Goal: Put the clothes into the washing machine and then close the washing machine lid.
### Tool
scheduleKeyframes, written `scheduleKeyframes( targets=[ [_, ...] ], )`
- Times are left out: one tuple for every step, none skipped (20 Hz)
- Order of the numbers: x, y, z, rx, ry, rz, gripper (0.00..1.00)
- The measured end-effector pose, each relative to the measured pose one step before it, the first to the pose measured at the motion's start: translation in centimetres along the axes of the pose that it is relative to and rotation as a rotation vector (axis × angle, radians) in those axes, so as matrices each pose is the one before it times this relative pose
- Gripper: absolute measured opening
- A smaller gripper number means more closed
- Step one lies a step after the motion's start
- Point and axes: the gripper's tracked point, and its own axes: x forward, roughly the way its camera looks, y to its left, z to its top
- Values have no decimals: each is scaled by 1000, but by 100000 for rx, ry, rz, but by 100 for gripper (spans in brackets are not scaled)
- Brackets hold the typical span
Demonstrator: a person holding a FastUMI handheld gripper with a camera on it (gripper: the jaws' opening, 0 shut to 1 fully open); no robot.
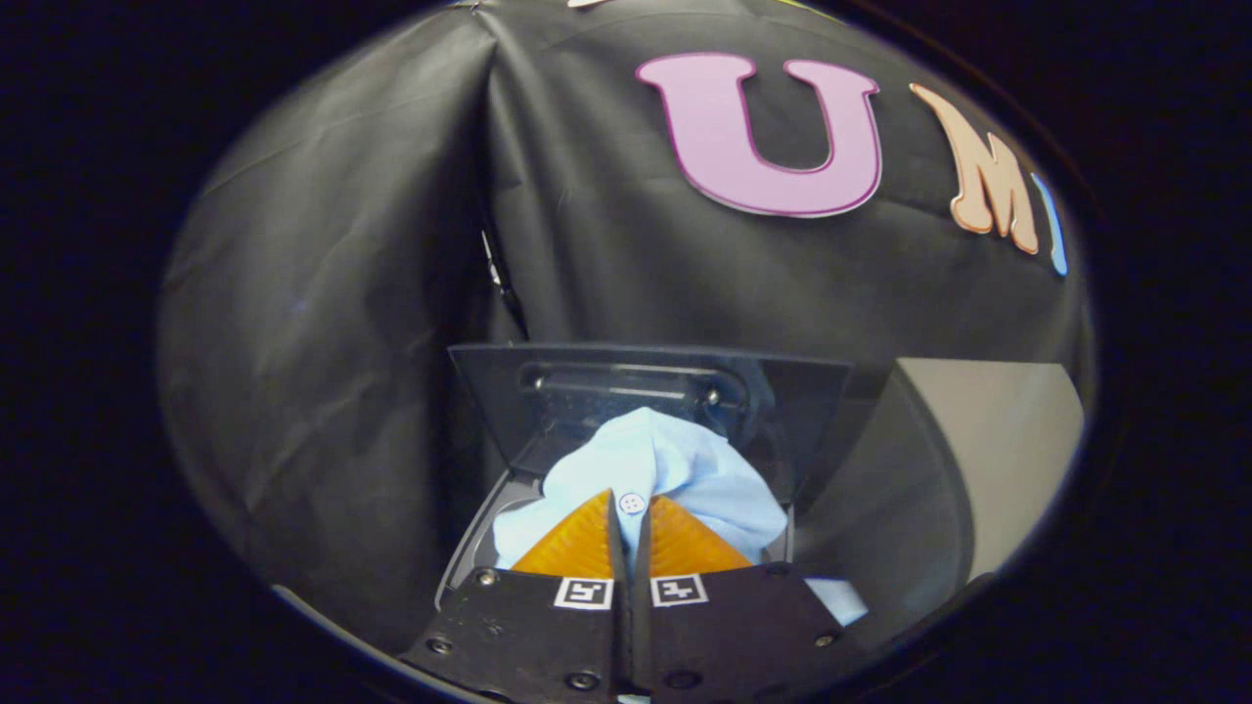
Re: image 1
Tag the beige cabinet with grey top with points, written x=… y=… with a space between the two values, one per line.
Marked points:
x=998 y=460

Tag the black backdrop cloth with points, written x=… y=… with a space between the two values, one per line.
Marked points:
x=333 y=293

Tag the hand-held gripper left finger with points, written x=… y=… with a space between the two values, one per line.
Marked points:
x=548 y=636

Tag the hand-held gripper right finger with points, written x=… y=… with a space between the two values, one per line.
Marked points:
x=734 y=636

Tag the light blue shirt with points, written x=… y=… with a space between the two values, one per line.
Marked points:
x=685 y=469

